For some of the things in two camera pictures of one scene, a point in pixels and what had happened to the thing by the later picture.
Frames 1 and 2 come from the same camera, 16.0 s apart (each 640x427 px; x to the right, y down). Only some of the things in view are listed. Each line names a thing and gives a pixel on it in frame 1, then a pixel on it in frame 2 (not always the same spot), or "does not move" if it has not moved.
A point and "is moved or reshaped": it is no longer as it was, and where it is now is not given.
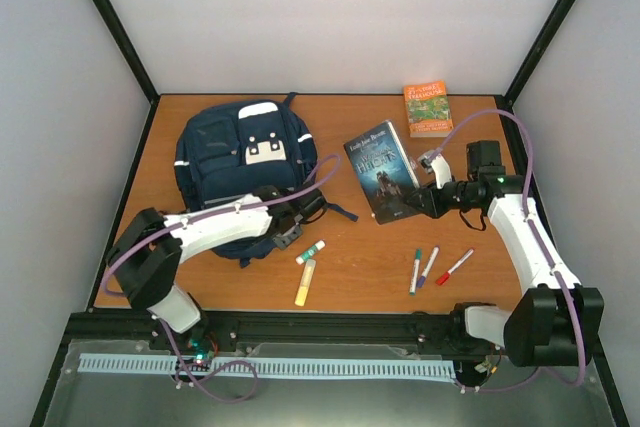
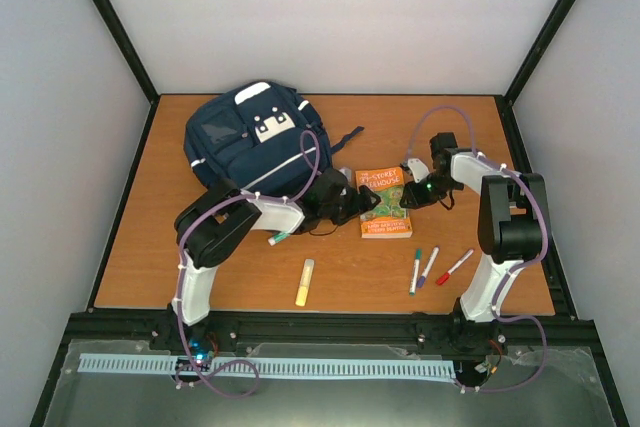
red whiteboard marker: (457, 265) does not move
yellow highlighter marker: (306, 278) does not move
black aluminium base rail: (412, 335) does not move
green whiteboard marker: (413, 282) does not move
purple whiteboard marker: (428, 266) does not move
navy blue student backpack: (241, 149) is moved or reshaped
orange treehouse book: (428, 110) -> (387, 219)
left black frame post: (118, 33) does not move
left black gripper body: (284, 241) -> (342, 213)
